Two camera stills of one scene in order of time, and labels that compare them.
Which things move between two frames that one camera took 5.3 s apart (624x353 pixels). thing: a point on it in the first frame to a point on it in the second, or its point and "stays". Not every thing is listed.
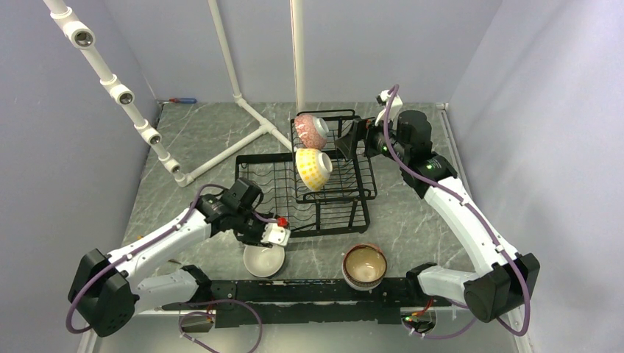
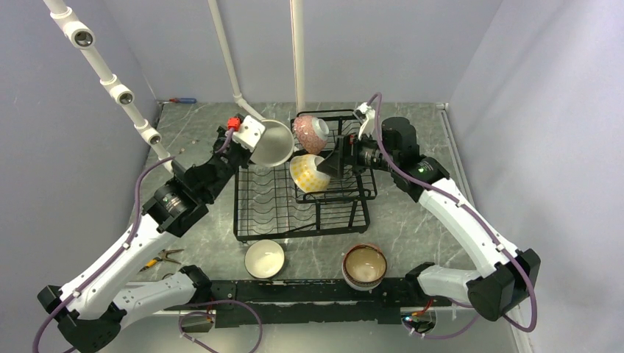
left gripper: [256, 240] to [244, 164]
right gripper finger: [346, 143] to [334, 165]
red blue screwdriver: [183, 100] stays
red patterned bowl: [312, 131] stays
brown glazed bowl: [363, 267] stays
